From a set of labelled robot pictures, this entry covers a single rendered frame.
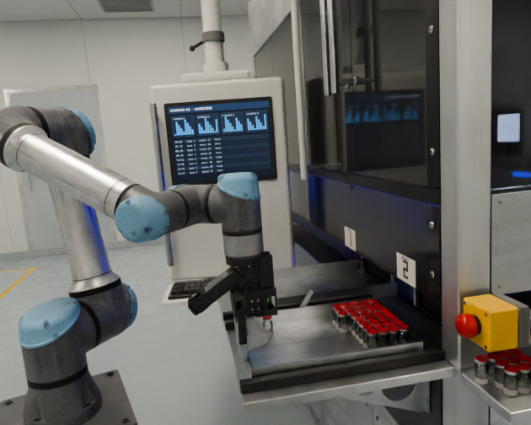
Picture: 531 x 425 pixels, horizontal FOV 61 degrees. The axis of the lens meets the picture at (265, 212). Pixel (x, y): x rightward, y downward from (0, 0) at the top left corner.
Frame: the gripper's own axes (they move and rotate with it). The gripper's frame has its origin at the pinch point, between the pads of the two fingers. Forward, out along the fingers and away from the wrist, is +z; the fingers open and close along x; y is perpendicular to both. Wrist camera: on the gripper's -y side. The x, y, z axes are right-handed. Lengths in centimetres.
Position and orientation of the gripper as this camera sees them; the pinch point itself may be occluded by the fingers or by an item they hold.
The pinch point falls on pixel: (241, 354)
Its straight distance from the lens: 92.7
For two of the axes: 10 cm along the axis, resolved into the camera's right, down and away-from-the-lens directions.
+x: -1.8, -1.5, 9.7
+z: 0.7, 9.8, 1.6
